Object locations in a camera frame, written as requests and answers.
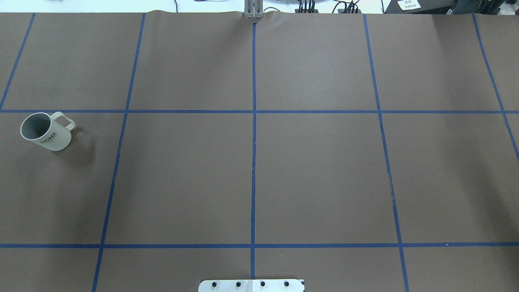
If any white HOME mug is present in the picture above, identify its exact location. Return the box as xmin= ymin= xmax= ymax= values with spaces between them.
xmin=20 ymin=112 xmax=76 ymax=152

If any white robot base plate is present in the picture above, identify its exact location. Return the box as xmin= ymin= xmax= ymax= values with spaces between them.
xmin=198 ymin=279 xmax=305 ymax=292

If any aluminium frame post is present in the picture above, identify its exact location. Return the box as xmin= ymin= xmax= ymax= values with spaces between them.
xmin=244 ymin=0 xmax=264 ymax=19

